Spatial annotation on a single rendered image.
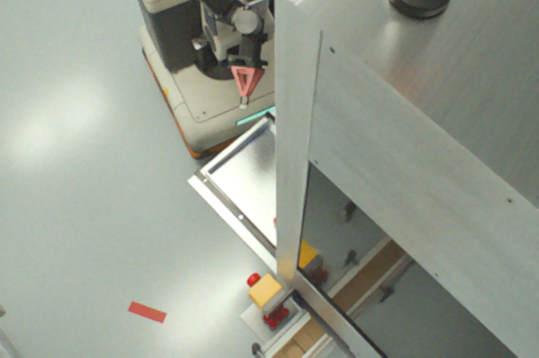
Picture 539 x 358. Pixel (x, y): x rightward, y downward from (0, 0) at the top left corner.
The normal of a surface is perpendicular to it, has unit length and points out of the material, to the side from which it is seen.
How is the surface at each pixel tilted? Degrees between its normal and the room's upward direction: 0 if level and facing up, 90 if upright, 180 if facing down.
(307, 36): 90
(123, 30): 0
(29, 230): 0
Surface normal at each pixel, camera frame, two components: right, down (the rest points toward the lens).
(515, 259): -0.73, 0.62
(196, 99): -0.01, -0.42
